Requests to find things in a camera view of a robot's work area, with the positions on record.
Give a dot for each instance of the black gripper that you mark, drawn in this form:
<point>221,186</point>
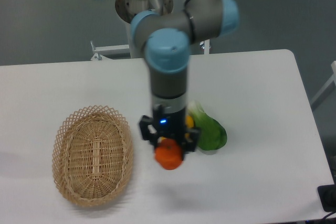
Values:
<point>169,125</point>

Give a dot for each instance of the orange toy fruit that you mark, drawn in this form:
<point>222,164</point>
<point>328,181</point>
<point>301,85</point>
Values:
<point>168,154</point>

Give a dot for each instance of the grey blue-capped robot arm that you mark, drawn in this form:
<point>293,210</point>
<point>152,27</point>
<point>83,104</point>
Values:
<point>163,41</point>

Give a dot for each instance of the woven wicker oval basket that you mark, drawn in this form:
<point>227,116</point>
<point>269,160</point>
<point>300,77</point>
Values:
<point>92,159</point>

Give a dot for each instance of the yellow toy mango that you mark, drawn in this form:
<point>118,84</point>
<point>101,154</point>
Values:
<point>190,124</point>

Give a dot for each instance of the green toy bok choy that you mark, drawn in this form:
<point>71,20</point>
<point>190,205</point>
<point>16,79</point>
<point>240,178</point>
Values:
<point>213,134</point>

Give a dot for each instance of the black device at table corner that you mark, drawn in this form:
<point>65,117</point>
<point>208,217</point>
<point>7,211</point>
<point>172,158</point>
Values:
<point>327,197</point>

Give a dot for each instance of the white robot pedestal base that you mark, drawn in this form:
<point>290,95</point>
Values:
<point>188,21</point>

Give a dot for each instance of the white frame at right edge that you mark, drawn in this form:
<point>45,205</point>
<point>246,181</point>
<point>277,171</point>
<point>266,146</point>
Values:
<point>324,91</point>

